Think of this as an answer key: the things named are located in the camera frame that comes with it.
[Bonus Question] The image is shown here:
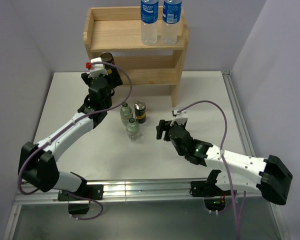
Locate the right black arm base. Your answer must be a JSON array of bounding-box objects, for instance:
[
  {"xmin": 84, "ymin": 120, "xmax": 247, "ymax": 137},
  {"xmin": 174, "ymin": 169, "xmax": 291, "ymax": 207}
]
[{"xmin": 189, "ymin": 180, "xmax": 231, "ymax": 215}]

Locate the clear glass bottle green cap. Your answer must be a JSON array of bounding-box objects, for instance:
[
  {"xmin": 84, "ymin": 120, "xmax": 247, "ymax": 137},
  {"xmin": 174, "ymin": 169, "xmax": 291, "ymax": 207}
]
[{"xmin": 120, "ymin": 102, "xmax": 133, "ymax": 125}]

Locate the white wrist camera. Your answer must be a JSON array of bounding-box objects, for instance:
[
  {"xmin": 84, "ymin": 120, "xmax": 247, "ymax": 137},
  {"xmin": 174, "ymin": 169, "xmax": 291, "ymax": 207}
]
[
  {"xmin": 85, "ymin": 57, "xmax": 109, "ymax": 78},
  {"xmin": 170, "ymin": 108, "xmax": 188, "ymax": 127}
]

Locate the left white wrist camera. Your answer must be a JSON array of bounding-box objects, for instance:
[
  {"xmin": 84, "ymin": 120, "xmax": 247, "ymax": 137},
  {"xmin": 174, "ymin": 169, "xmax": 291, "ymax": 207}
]
[{"xmin": 85, "ymin": 57, "xmax": 109, "ymax": 78}]

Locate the blue label water bottle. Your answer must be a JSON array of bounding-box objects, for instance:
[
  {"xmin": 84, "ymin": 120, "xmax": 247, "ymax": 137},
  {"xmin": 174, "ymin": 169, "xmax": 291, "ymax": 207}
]
[{"xmin": 161, "ymin": 0, "xmax": 182, "ymax": 45}]

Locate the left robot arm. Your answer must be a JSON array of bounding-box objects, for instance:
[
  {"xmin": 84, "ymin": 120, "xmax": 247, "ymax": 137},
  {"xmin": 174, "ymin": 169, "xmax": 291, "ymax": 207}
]
[{"xmin": 17, "ymin": 64, "xmax": 123, "ymax": 200}]

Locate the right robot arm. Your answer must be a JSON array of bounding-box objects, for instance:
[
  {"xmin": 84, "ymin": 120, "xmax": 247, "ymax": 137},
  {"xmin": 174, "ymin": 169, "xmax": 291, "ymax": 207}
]
[{"xmin": 156, "ymin": 119, "xmax": 293, "ymax": 206}]

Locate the aluminium front rail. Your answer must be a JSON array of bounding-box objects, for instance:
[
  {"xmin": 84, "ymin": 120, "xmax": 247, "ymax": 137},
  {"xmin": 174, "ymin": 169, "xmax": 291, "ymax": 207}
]
[{"xmin": 13, "ymin": 178, "xmax": 241, "ymax": 206}]

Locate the aluminium side rail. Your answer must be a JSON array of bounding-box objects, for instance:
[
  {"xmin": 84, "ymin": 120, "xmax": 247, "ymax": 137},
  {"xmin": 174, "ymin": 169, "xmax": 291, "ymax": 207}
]
[{"xmin": 221, "ymin": 71, "xmax": 291, "ymax": 240}]

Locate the front clear glass bottle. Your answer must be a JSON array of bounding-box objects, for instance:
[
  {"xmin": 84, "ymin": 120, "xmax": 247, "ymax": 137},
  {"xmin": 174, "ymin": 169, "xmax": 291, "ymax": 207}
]
[{"xmin": 126, "ymin": 117, "xmax": 140, "ymax": 141}]

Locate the wooden two-tier shelf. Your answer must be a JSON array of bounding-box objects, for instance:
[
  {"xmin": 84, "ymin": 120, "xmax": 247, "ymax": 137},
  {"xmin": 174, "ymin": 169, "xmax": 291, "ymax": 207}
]
[{"xmin": 83, "ymin": 6, "xmax": 189, "ymax": 107}]

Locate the black can yellow label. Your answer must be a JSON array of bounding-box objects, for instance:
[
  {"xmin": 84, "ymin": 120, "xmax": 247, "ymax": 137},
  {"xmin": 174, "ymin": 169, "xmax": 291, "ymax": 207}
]
[{"xmin": 134, "ymin": 101, "xmax": 146, "ymax": 124}]

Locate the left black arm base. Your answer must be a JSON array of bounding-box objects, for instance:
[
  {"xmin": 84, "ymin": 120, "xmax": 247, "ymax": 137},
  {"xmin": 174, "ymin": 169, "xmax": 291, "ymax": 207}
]
[{"xmin": 57, "ymin": 184, "xmax": 104, "ymax": 221}]

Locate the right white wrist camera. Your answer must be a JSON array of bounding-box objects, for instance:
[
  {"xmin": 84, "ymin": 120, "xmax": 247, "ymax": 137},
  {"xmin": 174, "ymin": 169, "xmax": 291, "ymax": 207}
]
[{"xmin": 170, "ymin": 108, "xmax": 188, "ymax": 127}]

